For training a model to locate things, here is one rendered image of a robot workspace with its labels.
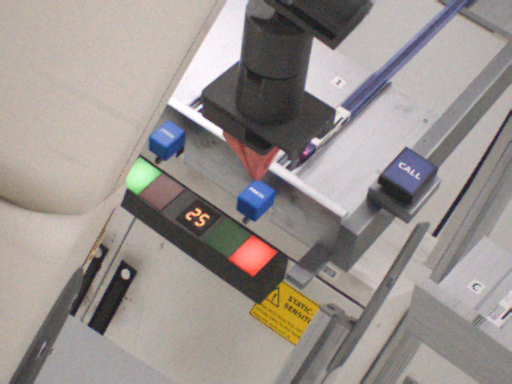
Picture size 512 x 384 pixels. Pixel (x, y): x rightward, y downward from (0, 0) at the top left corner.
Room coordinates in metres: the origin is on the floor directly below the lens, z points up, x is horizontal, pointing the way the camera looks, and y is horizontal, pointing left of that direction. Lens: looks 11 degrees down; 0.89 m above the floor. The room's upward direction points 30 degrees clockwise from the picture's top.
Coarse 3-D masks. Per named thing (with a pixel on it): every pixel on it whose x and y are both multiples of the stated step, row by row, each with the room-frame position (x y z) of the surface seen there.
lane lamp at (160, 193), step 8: (160, 176) 1.00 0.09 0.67; (152, 184) 0.99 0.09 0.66; (160, 184) 0.99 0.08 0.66; (168, 184) 0.99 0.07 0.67; (176, 184) 0.99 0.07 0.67; (144, 192) 0.98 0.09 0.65; (152, 192) 0.98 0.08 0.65; (160, 192) 0.98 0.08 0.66; (168, 192) 0.98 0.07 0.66; (176, 192) 0.98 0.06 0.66; (152, 200) 0.97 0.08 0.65; (160, 200) 0.97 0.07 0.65; (168, 200) 0.98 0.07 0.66; (160, 208) 0.97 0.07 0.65
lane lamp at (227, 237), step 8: (224, 224) 0.97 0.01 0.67; (232, 224) 0.97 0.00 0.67; (216, 232) 0.96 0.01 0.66; (224, 232) 0.96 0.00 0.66; (232, 232) 0.96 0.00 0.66; (240, 232) 0.96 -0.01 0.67; (248, 232) 0.96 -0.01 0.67; (208, 240) 0.95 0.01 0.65; (216, 240) 0.95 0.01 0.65; (224, 240) 0.95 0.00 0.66; (232, 240) 0.95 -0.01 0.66; (240, 240) 0.96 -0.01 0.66; (216, 248) 0.94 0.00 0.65; (224, 248) 0.95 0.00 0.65; (232, 248) 0.95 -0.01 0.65; (224, 256) 0.94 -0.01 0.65
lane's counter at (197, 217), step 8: (192, 208) 0.97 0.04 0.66; (200, 208) 0.98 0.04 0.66; (208, 208) 0.98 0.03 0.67; (184, 216) 0.97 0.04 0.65; (192, 216) 0.97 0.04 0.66; (200, 216) 0.97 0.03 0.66; (208, 216) 0.97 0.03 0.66; (216, 216) 0.97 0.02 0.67; (184, 224) 0.96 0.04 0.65; (192, 224) 0.96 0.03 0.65; (200, 224) 0.96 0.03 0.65; (208, 224) 0.96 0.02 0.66; (200, 232) 0.96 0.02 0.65
